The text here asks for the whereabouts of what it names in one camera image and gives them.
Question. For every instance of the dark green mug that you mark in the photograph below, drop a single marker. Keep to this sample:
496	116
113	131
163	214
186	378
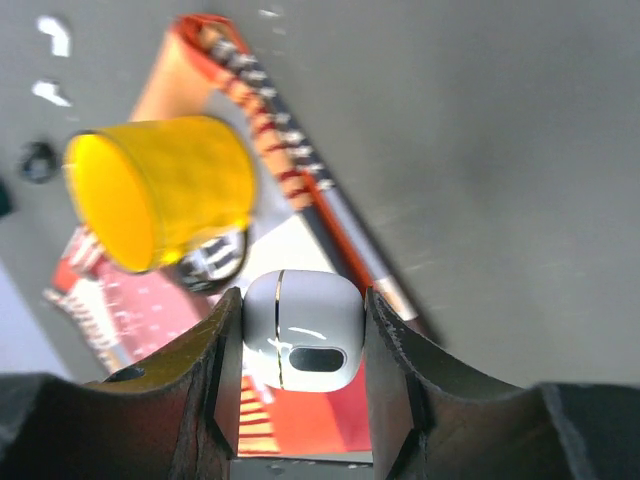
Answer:
6	202

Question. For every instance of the white earbud case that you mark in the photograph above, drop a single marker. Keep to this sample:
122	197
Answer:
303	331

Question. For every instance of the white earbud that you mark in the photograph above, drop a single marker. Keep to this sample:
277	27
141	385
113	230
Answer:
58	33
50	92

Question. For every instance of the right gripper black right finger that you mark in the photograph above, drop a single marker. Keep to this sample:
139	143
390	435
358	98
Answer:
431	416

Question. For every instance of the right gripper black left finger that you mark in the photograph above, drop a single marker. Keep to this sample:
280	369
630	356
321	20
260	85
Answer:
173	415

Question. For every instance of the colourful patchwork placemat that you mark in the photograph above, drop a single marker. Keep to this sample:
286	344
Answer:
303	221

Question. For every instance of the yellow enamel mug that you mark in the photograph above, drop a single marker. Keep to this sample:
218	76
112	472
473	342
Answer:
154	191

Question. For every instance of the black earbud charging case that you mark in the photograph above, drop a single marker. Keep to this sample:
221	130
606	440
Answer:
38	163

